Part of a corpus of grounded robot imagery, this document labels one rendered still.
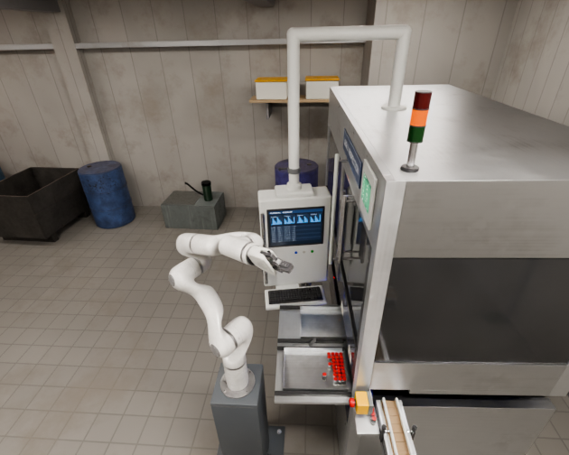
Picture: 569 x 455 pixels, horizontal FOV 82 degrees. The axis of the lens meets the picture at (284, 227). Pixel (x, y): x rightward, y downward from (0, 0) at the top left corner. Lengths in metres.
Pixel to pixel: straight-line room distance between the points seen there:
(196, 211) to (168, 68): 1.98
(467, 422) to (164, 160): 4.92
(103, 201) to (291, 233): 3.61
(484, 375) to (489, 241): 0.76
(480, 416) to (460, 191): 1.32
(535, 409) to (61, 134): 6.24
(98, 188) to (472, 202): 4.83
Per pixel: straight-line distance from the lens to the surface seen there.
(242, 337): 1.70
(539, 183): 1.31
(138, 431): 3.05
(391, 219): 1.17
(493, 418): 2.23
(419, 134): 1.16
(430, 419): 2.12
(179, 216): 5.08
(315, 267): 2.55
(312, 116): 4.96
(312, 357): 2.07
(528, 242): 1.43
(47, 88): 6.16
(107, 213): 5.50
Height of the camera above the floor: 2.51
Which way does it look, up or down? 31 degrees down
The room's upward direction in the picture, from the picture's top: 1 degrees counter-clockwise
